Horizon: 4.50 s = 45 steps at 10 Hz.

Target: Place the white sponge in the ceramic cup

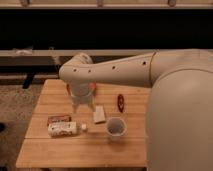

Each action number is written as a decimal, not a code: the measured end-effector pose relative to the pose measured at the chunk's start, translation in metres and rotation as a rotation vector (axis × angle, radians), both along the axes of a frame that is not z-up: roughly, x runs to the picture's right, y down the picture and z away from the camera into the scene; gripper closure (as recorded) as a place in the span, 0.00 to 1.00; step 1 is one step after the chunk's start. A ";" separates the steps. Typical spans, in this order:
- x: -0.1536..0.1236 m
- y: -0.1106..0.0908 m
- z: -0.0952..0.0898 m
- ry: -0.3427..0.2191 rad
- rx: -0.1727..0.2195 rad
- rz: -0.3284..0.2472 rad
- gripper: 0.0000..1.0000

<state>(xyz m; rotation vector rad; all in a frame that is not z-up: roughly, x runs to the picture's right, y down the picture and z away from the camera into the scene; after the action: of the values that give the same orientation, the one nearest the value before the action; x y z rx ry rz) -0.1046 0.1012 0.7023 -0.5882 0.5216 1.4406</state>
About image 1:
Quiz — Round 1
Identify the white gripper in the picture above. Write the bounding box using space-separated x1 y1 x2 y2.
69 83 94 113

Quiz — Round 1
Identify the white sponge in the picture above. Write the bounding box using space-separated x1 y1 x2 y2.
93 105 106 124

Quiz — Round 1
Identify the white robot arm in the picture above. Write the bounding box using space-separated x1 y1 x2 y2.
59 49 213 171

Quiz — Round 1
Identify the orange bowl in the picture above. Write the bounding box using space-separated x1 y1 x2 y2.
66 83 97 96

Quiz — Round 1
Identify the white plastic bottle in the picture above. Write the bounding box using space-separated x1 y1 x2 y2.
48 121 88 137

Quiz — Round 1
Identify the brown snack bar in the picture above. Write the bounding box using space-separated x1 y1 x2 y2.
47 115 71 124

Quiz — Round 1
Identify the red oval object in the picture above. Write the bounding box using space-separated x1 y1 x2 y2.
117 94 125 113

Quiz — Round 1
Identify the wooden table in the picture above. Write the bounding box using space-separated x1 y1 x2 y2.
16 79 149 168

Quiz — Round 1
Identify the long white bench rail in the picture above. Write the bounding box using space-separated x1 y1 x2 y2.
0 49 155 66

